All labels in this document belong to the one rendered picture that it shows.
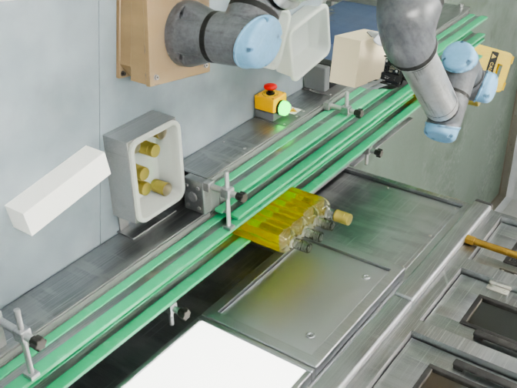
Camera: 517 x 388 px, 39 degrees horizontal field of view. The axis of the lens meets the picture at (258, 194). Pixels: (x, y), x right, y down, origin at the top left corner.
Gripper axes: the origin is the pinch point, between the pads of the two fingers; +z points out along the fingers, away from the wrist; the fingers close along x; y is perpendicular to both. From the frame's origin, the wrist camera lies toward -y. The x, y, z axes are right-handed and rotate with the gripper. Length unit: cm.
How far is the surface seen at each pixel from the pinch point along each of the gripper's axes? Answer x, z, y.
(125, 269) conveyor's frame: 46, 22, 64
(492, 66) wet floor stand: 61, 63, -315
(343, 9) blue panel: 8, 71, -116
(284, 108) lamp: 20.4, 25.5, -3.4
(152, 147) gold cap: 21, 29, 49
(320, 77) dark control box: 15.7, 29.0, -28.6
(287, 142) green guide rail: 27.6, 19.5, 2.8
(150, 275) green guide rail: 47, 18, 61
